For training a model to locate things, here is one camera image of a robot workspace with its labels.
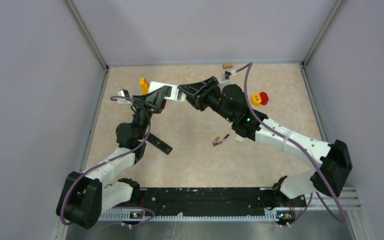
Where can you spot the yellow round toy block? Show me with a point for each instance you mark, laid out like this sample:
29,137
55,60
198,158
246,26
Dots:
256,99

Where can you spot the small wooden block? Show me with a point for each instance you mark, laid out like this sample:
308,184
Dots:
227,65

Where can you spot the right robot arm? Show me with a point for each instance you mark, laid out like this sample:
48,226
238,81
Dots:
330,163

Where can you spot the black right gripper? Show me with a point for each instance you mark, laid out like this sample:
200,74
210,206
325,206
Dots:
201,91

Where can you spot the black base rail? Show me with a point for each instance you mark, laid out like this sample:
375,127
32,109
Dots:
210,204

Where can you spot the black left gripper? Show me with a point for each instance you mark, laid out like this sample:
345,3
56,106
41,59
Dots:
154,101

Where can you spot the white battery cover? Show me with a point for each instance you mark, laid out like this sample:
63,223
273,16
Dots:
239,138

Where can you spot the white remote control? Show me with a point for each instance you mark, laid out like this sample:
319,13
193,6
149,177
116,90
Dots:
171,92

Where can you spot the red round toy block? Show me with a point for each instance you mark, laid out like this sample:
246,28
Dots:
264,98

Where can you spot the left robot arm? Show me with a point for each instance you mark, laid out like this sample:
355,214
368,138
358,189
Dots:
87,194

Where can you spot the yellow toy block plate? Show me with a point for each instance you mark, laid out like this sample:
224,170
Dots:
144,86

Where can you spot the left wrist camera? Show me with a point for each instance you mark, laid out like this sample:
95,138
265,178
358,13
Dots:
125,97

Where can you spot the black remote control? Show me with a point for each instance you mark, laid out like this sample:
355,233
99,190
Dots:
159,144

